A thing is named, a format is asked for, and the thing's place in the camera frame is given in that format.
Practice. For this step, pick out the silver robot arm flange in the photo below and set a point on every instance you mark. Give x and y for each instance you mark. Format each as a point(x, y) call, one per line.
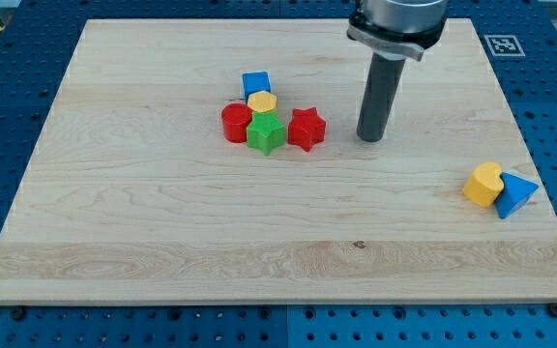
point(398, 29)

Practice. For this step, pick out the green star block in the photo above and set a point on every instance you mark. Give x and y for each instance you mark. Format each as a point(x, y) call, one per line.
point(266, 132)

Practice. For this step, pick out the red star block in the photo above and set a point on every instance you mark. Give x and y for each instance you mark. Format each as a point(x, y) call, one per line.
point(306, 128)

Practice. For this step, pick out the red cylinder block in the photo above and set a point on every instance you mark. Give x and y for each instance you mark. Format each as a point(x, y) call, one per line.
point(235, 120)

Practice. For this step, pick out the yellow hexagon block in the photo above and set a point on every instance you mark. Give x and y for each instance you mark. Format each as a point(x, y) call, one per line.
point(262, 101)

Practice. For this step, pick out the light wooden board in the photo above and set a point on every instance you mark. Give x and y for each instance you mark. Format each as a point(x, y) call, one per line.
point(133, 196)

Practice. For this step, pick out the blue cube block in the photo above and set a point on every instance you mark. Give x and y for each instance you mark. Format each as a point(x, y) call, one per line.
point(255, 82)

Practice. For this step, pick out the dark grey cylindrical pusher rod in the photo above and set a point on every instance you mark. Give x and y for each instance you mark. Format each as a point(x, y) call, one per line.
point(381, 85)

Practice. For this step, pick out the yellow heart block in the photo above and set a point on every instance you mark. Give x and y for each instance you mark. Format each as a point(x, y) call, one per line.
point(484, 184)

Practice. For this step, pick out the blue triangle block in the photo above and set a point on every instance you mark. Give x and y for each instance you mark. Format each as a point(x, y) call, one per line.
point(514, 195)

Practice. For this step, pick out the black white fiducial marker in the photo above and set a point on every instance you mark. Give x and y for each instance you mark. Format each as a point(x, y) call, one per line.
point(501, 45)

